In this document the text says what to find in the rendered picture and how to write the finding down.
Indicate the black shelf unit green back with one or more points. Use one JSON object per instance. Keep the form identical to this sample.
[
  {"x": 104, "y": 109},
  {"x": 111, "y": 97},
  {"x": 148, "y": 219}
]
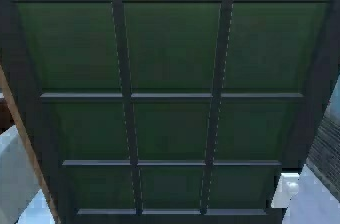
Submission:
[{"x": 171, "y": 126}]

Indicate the white rounded object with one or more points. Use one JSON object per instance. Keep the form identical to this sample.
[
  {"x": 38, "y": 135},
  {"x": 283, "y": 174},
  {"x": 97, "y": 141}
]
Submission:
[{"x": 3, "y": 180}]

